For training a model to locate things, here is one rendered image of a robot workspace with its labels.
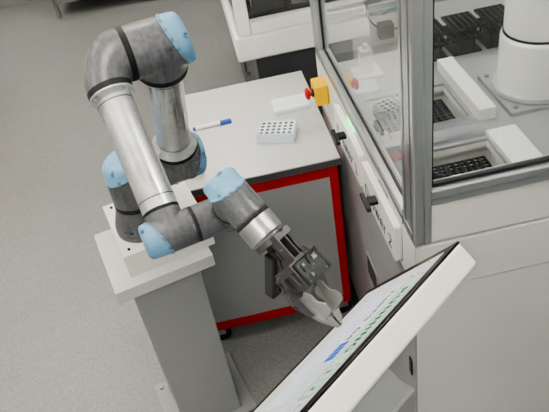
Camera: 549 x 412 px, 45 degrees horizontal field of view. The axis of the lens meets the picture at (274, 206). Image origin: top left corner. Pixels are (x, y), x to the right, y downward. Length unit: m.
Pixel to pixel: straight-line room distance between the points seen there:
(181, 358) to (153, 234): 0.88
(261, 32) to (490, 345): 1.44
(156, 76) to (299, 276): 0.55
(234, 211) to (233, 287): 1.19
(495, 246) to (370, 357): 0.67
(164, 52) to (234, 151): 0.85
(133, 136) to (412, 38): 0.57
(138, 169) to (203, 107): 1.19
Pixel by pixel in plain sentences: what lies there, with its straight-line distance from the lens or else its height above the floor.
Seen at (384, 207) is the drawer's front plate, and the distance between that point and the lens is 1.64.
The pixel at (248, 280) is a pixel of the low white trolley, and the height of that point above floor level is 0.31.
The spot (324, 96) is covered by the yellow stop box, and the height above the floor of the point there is 0.87.
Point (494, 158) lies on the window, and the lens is 1.45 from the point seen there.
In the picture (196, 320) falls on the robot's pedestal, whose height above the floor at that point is 0.50.
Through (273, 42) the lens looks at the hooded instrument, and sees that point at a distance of 2.65.
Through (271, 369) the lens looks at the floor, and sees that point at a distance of 2.51.
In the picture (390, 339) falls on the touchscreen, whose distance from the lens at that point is 1.02.
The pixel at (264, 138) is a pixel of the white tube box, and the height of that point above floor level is 0.78.
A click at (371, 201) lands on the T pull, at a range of 1.68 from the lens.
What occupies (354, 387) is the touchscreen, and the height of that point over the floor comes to 1.18.
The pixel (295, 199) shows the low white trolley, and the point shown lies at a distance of 2.18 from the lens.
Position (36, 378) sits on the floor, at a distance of 2.80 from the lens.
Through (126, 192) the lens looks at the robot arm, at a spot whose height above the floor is 1.00.
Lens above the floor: 1.97
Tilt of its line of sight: 39 degrees down
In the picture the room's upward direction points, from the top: 10 degrees counter-clockwise
